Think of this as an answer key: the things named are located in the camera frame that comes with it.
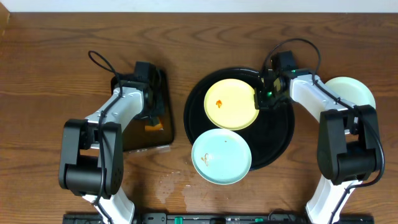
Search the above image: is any light blue plate bottom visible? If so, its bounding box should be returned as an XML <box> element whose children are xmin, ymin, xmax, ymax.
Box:
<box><xmin>192</xmin><ymin>128</ymin><xmax>252</xmax><ymax>185</ymax></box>

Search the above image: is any black rectangular water tray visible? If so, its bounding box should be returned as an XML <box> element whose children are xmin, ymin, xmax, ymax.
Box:
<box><xmin>123</xmin><ymin>70</ymin><xmax>175</xmax><ymax>152</ymax></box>

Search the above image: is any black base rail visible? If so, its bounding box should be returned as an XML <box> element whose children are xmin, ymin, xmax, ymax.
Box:
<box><xmin>62</xmin><ymin>212</ymin><xmax>376</xmax><ymax>224</ymax></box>

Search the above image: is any light blue plate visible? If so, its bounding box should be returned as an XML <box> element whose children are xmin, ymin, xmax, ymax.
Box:
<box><xmin>325</xmin><ymin>77</ymin><xmax>376</xmax><ymax>108</ymax></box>
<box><xmin>192</xmin><ymin>128</ymin><xmax>252</xmax><ymax>185</ymax></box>

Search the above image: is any light blue plate top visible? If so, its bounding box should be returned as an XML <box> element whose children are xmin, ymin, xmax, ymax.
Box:
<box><xmin>325</xmin><ymin>77</ymin><xmax>376</xmax><ymax>108</ymax></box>

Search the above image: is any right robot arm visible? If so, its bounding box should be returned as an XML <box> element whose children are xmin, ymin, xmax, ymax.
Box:
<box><xmin>254</xmin><ymin>68</ymin><xmax>386</xmax><ymax>223</ymax></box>

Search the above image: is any yellow plate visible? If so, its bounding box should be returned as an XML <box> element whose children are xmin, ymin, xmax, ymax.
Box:
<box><xmin>203</xmin><ymin>78</ymin><xmax>259</xmax><ymax>131</ymax></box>

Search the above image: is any green orange sponge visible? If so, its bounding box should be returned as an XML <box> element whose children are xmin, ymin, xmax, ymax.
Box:
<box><xmin>144</xmin><ymin>117</ymin><xmax>164</xmax><ymax>132</ymax></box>

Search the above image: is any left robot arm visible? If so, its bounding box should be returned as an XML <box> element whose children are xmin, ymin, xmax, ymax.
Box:
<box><xmin>58</xmin><ymin>62</ymin><xmax>174</xmax><ymax>223</ymax></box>

